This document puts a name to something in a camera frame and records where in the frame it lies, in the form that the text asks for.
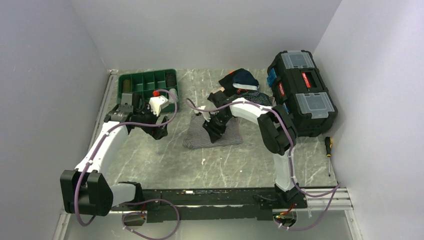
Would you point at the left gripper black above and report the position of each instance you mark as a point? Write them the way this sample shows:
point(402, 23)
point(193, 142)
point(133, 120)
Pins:
point(156, 132)

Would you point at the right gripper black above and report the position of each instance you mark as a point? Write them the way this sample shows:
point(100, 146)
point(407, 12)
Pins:
point(214, 133)

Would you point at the grey striped underwear orange trim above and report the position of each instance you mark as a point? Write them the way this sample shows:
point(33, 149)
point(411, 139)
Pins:
point(198, 138)

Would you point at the green divided organizer tray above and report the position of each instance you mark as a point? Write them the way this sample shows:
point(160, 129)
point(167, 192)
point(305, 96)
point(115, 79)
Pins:
point(144, 83)

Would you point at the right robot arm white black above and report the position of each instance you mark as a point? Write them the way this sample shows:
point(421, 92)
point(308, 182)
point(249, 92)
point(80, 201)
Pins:
point(276, 128)

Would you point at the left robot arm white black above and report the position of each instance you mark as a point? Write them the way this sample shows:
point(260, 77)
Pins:
point(85, 191)

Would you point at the grey striped rolled underwear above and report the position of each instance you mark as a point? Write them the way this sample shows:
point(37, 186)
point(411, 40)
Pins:
point(173, 97)

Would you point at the black rolled underwear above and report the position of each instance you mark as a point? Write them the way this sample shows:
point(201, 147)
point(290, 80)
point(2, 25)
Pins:
point(170, 80)

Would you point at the olive rolled underwear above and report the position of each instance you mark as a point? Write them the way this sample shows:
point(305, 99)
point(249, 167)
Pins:
point(127, 86)

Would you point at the dark navy underwear white band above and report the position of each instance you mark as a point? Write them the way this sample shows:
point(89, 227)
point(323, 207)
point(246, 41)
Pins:
point(243, 79)

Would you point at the black underwear tan patch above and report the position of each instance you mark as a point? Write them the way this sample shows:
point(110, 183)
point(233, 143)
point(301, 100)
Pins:
point(227, 90)

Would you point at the black toolbox clear lids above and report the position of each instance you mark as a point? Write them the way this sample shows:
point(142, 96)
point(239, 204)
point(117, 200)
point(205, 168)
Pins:
point(297, 84)

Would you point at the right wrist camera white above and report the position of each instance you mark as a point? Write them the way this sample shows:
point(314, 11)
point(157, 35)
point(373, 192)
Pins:
point(200, 110)

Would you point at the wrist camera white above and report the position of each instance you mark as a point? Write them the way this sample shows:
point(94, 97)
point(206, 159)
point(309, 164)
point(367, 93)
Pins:
point(200, 110)
point(157, 103)

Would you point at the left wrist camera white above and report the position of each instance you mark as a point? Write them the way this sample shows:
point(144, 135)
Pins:
point(157, 103)

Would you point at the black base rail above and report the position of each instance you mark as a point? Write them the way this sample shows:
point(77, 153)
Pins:
point(259, 203)

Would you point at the aluminium frame rail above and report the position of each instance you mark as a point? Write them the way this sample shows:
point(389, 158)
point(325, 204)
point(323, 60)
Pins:
point(326, 218)

